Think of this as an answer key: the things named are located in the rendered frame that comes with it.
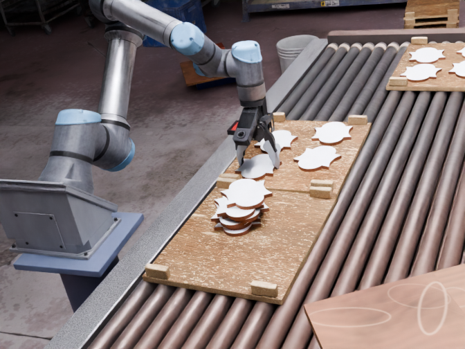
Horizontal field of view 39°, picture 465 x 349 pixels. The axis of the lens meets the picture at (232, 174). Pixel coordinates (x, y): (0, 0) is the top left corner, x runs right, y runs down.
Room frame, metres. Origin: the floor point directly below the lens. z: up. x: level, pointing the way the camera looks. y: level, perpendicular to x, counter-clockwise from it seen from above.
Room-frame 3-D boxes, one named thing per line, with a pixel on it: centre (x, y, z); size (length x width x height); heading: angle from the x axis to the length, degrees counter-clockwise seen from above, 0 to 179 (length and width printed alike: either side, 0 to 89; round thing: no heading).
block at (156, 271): (1.23, 0.21, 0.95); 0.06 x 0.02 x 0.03; 60
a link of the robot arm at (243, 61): (1.68, -0.09, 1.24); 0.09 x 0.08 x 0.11; 56
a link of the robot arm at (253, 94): (1.68, -0.09, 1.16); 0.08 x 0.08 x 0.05
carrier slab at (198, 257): (1.34, 0.00, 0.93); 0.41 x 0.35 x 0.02; 150
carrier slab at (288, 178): (1.71, -0.20, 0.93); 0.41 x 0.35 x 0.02; 152
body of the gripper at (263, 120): (1.68, -0.09, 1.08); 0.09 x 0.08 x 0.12; 152
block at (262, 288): (1.10, -0.02, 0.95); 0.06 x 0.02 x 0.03; 60
